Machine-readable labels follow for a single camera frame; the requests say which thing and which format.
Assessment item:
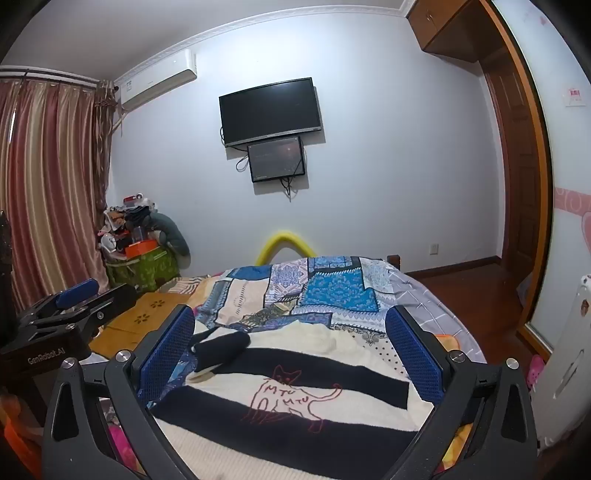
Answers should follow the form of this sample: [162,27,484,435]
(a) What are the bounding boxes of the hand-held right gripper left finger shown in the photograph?
[41,305,197,480]

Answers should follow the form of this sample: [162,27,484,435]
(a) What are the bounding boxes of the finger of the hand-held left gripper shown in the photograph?
[17,278,100,330]
[34,282,138,344]

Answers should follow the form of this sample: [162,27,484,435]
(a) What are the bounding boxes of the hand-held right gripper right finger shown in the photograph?
[385,305,540,480]

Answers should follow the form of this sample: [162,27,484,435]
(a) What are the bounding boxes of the white navy striped sweater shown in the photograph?
[147,319,437,480]

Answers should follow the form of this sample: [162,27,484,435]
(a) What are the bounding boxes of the pile of clothes and clutter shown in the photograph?
[97,194,160,254]

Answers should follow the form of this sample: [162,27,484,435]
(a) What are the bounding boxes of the wooden lap desk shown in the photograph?
[89,291,188,361]

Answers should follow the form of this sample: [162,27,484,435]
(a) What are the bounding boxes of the green patterned storage box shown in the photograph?
[105,244,182,294]

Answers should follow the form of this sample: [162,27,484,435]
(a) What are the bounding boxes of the grey checked bedsheet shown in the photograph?
[385,268,488,365]

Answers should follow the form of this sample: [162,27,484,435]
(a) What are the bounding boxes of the orange box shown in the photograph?
[124,239,160,259]

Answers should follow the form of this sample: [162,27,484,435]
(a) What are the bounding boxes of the orange plastic item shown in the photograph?
[0,415,28,462]

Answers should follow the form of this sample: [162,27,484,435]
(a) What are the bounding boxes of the grey plush toy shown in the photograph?
[139,211,191,257]

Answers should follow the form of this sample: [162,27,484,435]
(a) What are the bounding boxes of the blue patchwork blanket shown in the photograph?
[168,255,411,402]

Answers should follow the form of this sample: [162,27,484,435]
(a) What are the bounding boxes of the red gold striped curtain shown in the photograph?
[0,78,116,315]

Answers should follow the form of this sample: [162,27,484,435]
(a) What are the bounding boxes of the pink slipper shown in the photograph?
[526,354,546,393]

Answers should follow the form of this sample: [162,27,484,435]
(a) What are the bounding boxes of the white plastic panel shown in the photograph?
[526,272,591,448]

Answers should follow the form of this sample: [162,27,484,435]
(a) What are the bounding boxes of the yellow foam tube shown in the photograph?
[255,229,319,266]

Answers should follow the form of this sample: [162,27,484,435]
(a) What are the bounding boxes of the wooden door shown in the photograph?
[482,48,548,324]

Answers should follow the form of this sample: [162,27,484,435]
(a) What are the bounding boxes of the small black monitor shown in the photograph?
[247,136,306,184]

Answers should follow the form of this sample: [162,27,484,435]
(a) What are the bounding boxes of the white air conditioner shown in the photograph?
[113,49,198,113]

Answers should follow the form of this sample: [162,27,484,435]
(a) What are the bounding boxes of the wooden overhead cabinet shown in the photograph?
[406,0,497,63]

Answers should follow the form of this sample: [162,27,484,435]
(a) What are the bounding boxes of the black monitor cable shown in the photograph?
[279,175,300,203]

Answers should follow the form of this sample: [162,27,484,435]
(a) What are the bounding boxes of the curtain rail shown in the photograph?
[0,66,114,87]

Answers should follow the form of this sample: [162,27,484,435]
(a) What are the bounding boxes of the pink patterned wall sticker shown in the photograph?
[554,185,591,252]

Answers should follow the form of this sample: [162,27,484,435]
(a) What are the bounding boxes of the black wall television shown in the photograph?
[219,78,323,148]

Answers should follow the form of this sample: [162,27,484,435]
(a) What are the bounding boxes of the wooden door frame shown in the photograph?
[478,0,555,363]

